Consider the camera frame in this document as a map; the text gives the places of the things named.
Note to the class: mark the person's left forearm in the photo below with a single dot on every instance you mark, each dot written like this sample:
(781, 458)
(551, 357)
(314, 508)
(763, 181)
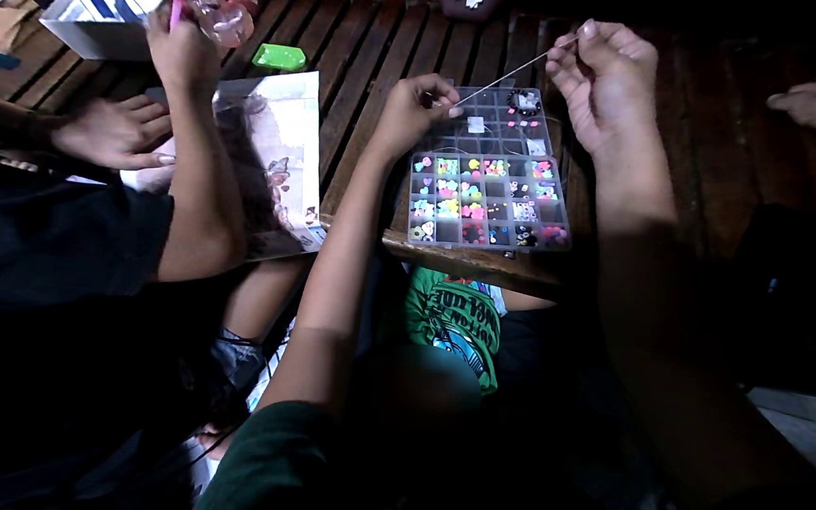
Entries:
(330, 283)

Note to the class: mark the person's right fingers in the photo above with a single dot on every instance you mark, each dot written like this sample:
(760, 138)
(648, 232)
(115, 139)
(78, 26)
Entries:
(564, 67)

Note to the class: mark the clear thin thread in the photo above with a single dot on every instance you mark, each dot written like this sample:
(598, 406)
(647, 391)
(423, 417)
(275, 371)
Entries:
(494, 134)

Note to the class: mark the white box with blue stripes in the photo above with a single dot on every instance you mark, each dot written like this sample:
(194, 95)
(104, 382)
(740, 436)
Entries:
(93, 39)

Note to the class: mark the bright green plastic tray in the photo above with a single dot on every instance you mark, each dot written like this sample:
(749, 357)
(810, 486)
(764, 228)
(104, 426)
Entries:
(279, 56)

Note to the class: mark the person's legs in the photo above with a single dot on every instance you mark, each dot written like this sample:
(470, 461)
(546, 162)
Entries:
(530, 301)

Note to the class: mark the person's left hand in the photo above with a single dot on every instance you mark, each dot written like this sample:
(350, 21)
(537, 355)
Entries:
(408, 113)

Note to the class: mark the clear compartment bead organizer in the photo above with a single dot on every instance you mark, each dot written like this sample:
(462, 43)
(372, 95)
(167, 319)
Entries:
(491, 177)

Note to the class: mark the picture canvas sheet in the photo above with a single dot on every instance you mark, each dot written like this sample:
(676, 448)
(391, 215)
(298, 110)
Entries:
(291, 149)

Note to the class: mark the brown paper piece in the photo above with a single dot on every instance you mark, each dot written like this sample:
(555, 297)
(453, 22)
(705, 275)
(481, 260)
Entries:
(8, 25)

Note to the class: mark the small white square tag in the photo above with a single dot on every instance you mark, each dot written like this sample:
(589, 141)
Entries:
(535, 147)
(476, 124)

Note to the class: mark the dark teal flat piece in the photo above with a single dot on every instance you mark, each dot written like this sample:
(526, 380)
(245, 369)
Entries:
(5, 61)

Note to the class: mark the assorted colorful beads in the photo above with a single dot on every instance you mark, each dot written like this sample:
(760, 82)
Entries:
(472, 189)

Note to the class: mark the person's left thumb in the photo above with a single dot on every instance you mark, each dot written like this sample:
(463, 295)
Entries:
(443, 112)

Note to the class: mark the clear pink plastic item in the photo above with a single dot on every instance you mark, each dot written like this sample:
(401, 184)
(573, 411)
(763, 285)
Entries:
(227, 22)

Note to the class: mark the pink pen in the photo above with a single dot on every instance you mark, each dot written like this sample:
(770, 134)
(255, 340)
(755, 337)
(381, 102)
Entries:
(175, 13)

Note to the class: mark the person's left fingers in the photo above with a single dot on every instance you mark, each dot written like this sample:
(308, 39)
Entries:
(438, 83)

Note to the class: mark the person's right thumb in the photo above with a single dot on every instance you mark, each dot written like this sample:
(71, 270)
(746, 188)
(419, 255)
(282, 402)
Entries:
(596, 53)

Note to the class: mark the person's right forearm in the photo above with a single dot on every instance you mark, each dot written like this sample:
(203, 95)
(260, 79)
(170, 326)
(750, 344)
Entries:
(642, 212)

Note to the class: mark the person's right hand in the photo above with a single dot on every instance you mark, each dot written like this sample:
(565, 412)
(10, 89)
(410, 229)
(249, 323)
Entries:
(613, 92)

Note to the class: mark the dark reddish container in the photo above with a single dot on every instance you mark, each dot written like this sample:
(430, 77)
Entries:
(468, 8)

